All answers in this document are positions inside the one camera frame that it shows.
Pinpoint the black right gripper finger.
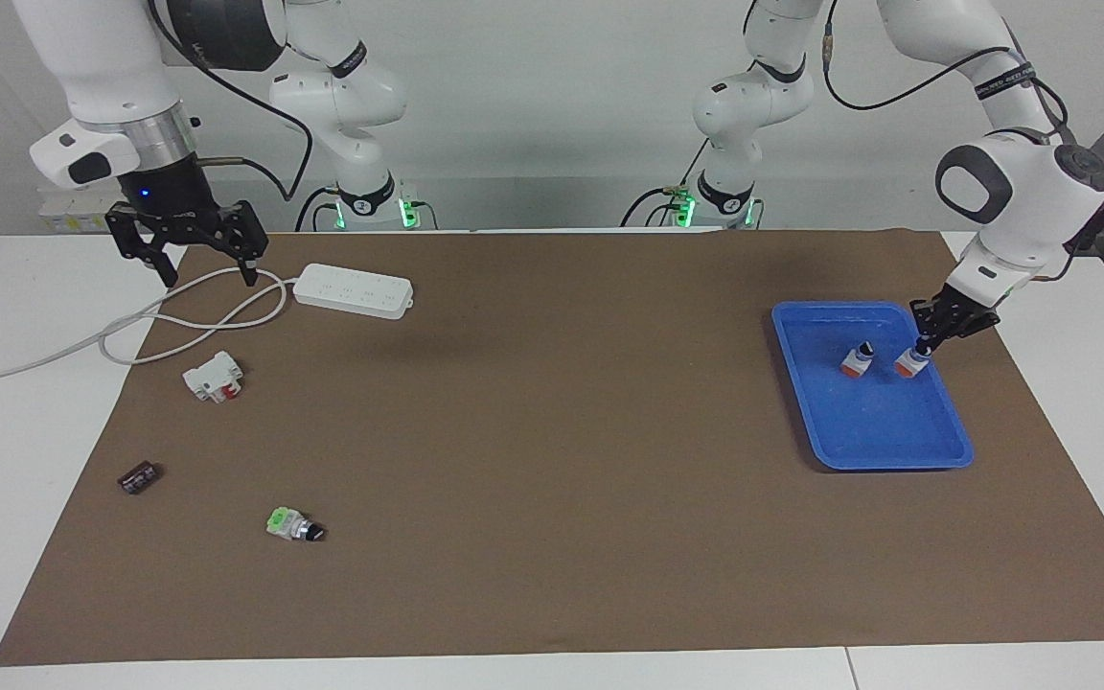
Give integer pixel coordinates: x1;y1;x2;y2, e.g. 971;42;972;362
104;204;181;289
212;198;271;288

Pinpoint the blue plastic tray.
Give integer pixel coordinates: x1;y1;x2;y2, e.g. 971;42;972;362
770;301;976;472

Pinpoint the white power strip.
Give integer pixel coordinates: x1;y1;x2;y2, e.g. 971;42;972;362
292;264;415;320

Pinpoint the white circuit breaker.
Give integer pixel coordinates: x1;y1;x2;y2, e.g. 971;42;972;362
182;351;246;404

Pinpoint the small dark capacitor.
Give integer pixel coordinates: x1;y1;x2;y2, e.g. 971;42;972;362
118;461;163;495

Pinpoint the brown table mat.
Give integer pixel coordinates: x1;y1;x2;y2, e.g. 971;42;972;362
0;228;1104;667

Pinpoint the white wall socket box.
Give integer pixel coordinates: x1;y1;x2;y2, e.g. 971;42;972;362
37;182;146;234

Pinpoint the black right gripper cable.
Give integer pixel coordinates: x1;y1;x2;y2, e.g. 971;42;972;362
145;0;315;204

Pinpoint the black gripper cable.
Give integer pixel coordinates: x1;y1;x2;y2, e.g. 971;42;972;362
820;0;1092;285
145;0;315;204

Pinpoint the white power strip cable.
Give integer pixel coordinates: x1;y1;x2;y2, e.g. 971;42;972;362
0;266;300;386

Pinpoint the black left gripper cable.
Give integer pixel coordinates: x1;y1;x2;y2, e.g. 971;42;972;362
820;0;1092;285

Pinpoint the green base rotary switch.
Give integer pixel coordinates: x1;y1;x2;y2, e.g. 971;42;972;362
265;507;326;543

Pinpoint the black left base cable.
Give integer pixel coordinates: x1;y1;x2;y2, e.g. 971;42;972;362
621;139;706;229

